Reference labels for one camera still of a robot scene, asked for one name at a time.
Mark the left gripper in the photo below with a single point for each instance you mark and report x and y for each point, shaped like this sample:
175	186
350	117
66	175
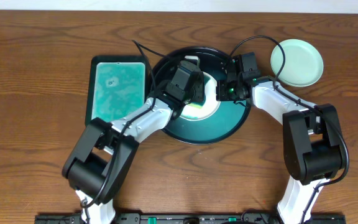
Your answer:
198	88

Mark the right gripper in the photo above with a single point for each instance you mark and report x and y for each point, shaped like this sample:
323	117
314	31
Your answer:
221	90

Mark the green scouring sponge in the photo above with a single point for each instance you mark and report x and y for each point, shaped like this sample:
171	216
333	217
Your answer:
196	106

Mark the white plate with green smear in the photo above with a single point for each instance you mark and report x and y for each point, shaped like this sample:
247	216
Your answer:
210	104

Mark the mint green plate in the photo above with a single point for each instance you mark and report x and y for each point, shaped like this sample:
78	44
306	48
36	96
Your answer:
303	63

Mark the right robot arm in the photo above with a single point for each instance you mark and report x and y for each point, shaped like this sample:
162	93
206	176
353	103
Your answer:
314	150

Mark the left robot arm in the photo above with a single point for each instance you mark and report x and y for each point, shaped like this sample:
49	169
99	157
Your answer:
100	160

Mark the round black tray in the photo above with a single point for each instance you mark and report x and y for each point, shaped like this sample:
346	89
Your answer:
229	117

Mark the black rectangular water tray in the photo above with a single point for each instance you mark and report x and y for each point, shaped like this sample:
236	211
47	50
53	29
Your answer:
117	86

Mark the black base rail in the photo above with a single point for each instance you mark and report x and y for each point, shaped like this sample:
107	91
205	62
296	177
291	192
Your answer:
135	218

